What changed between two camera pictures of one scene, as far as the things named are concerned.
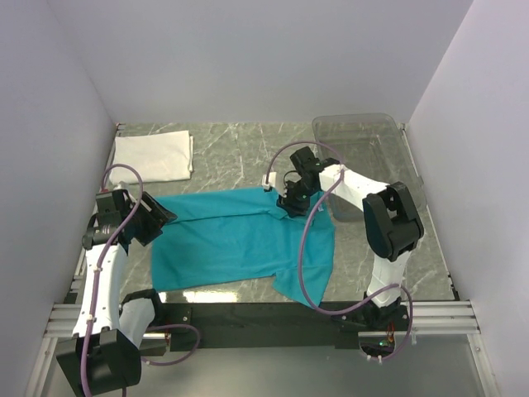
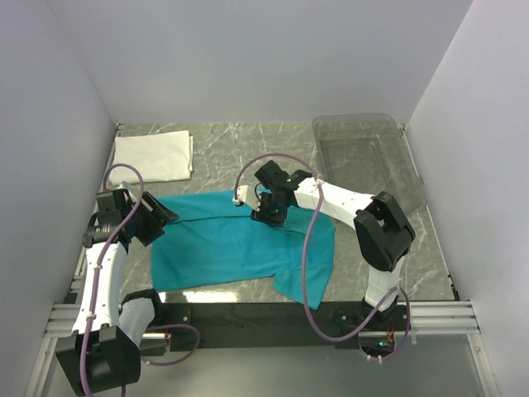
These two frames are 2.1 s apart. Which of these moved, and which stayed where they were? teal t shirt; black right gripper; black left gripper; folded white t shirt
Moved: black right gripper
Stayed: teal t shirt; folded white t shirt; black left gripper
